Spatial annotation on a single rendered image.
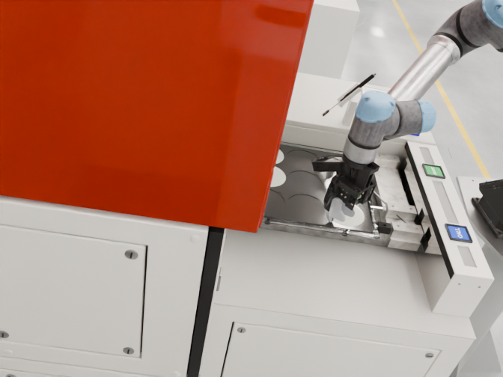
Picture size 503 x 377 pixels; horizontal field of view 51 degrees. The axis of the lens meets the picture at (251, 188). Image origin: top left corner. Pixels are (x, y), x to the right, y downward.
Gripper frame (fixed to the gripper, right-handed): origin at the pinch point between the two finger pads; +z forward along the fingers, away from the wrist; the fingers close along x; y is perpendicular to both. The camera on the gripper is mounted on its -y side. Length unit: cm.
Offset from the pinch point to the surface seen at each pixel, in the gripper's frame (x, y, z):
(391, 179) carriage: 33.5, -3.3, 3.5
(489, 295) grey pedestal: 57, 33, 36
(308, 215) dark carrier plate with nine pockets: -3.2, -4.3, 1.6
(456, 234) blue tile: 17.4, 25.1, -4.9
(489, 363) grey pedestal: 81, 44, 84
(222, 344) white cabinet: -33.5, 2.3, 24.4
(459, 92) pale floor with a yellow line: 318, -103, 92
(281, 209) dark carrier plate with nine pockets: -7.7, -9.8, 1.6
